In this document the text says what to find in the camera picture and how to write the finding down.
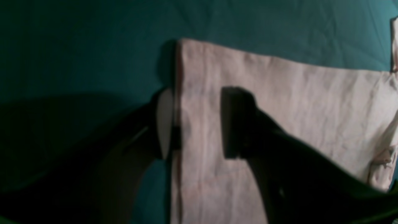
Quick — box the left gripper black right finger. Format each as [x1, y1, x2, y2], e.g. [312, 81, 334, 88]
[220, 87, 397, 224]

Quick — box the pink T-shirt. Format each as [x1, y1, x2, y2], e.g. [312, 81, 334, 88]
[170, 18, 397, 224]

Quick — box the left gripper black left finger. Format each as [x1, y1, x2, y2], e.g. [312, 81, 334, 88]
[1, 88, 174, 224]

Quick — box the teal table cloth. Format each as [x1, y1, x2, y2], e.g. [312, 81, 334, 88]
[1, 0, 397, 224]

